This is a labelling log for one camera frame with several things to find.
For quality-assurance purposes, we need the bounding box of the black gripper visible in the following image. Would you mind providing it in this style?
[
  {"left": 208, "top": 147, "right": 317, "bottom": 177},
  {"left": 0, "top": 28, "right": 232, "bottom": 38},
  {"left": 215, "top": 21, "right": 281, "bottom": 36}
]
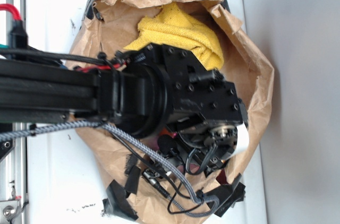
[{"left": 121, "top": 44, "right": 249, "bottom": 175}]

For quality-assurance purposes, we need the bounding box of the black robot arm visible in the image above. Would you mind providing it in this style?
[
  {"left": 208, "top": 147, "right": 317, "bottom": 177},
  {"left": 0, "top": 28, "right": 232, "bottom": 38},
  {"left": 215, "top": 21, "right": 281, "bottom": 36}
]
[{"left": 1, "top": 44, "right": 249, "bottom": 173}]

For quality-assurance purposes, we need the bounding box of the brown paper bag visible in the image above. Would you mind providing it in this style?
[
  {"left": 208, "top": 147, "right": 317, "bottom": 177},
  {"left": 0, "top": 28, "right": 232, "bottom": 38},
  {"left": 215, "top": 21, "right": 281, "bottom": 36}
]
[{"left": 64, "top": 0, "right": 275, "bottom": 224}]

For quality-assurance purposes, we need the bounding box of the yellow microfiber cloth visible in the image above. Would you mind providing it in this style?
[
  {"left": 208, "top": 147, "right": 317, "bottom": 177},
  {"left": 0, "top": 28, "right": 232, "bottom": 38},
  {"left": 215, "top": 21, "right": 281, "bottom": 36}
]
[{"left": 124, "top": 2, "right": 224, "bottom": 70}]

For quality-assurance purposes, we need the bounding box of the black mounting plate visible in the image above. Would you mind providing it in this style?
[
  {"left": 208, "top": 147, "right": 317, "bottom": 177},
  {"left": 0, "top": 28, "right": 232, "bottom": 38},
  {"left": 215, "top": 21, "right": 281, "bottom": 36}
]
[{"left": 0, "top": 123, "right": 14, "bottom": 161}]

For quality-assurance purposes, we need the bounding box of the grey braided cable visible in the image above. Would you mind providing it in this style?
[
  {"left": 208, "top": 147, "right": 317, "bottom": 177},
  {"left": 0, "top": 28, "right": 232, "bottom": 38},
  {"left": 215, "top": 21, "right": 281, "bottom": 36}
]
[{"left": 0, "top": 120, "right": 220, "bottom": 219}]

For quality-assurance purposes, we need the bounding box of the thin black cable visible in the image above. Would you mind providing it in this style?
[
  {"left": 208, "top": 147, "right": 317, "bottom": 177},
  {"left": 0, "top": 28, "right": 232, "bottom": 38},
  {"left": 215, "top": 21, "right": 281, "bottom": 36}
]
[{"left": 110, "top": 131, "right": 213, "bottom": 216}]

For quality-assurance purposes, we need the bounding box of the red cable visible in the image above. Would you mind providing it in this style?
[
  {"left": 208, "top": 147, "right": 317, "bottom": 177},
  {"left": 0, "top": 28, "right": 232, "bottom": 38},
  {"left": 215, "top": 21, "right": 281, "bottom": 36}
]
[{"left": 0, "top": 3, "right": 22, "bottom": 22}]

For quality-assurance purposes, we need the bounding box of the aluminium frame rail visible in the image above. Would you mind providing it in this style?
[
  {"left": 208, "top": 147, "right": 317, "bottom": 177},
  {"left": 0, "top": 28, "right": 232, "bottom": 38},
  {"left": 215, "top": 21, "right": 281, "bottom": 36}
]
[{"left": 1, "top": 0, "right": 29, "bottom": 223}]

